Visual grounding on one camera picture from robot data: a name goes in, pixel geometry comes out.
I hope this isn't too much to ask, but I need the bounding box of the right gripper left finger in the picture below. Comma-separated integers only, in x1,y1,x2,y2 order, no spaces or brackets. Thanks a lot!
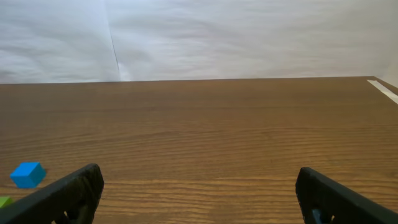
0,163,105,224

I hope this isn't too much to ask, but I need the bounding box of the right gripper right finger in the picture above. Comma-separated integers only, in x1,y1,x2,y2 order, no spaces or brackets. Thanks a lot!
295,166,398,224

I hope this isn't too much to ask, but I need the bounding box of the blue cube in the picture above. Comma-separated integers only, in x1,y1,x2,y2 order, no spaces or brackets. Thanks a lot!
9,161,47,189

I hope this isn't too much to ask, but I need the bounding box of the green cube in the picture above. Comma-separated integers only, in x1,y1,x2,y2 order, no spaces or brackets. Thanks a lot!
0,195,15,210

